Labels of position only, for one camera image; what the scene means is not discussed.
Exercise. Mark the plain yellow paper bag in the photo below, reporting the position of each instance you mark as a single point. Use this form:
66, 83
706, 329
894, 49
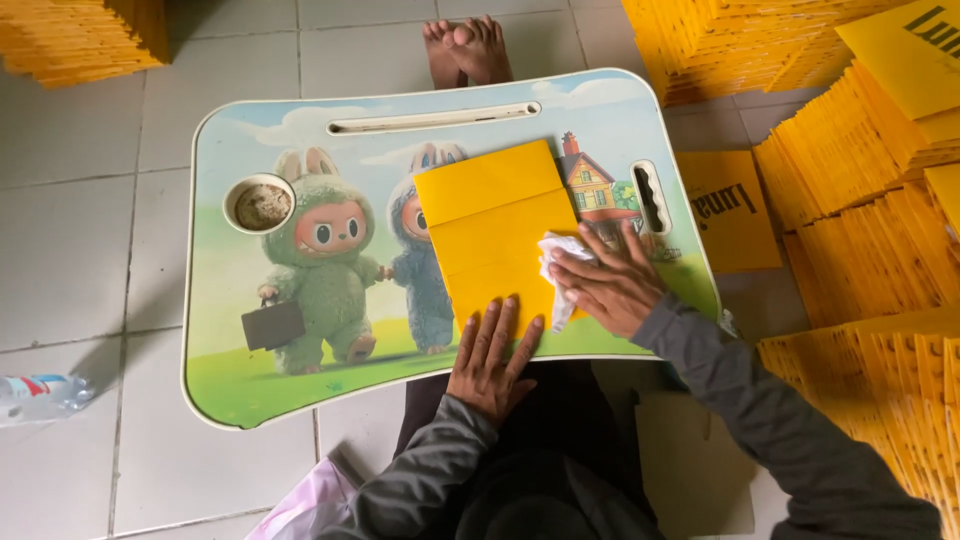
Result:
487, 217

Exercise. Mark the pink white plastic bag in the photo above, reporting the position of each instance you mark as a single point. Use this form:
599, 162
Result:
307, 506

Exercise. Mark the person's left hand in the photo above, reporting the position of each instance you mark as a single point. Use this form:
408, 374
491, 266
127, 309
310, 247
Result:
487, 375

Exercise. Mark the heap of yellow paper bags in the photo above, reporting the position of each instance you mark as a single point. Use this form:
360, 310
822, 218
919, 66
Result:
870, 225

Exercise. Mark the person's right hand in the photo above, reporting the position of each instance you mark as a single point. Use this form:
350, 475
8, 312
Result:
622, 292

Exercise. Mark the printed yellow paper bag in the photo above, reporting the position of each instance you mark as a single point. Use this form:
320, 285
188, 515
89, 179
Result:
907, 52
727, 214

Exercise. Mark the clear plastic water bottle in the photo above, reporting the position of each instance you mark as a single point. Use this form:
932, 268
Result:
41, 397

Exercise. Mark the white cloth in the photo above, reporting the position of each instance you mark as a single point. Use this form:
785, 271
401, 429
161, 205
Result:
559, 251

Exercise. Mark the person's bare foot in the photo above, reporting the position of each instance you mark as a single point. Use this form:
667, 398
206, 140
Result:
484, 49
442, 56

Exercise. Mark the cartoon print lap table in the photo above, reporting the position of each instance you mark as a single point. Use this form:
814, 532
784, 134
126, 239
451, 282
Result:
300, 390

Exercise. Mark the beige cardboard piece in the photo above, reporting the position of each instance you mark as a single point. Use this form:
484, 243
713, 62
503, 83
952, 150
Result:
690, 465

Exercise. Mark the stack of yellow paper sheets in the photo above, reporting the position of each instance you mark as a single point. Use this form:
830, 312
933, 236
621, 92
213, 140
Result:
75, 37
720, 45

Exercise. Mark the round cup of brown glue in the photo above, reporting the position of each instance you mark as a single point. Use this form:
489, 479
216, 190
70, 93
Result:
261, 205

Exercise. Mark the person's dark trousers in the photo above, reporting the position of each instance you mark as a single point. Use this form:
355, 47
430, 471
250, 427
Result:
555, 465

